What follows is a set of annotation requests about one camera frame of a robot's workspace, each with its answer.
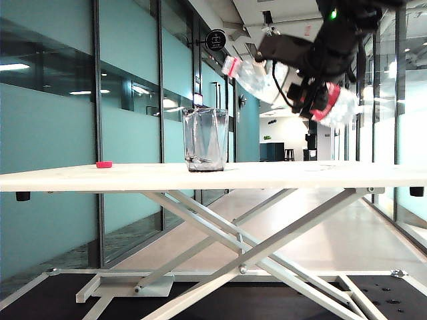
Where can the clear glass mug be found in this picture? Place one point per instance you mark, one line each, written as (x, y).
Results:
(205, 140)

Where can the clear water bottle red label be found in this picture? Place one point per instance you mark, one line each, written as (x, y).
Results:
(257, 78)

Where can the black base platform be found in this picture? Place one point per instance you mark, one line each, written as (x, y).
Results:
(50, 300)

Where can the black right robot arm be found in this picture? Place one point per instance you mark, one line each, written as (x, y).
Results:
(360, 10)

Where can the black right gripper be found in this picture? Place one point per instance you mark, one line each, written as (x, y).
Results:
(332, 53)

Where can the dark teal cabinet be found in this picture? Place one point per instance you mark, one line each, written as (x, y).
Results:
(272, 152)

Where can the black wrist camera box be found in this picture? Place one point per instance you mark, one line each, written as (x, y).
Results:
(283, 48)

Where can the round black hanging sign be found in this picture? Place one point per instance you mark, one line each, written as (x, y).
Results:
(216, 40)

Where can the white scissor lift table frame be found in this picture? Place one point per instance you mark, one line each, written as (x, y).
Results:
(247, 256)

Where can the dark wooden stool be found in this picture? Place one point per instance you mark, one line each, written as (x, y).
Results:
(290, 154)

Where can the black rubber table foot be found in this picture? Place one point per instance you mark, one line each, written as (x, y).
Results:
(417, 191)
(23, 196)

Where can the red bottle cap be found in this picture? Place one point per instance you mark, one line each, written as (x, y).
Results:
(104, 164)

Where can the black standing machine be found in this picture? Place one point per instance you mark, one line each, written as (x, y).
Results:
(311, 146)

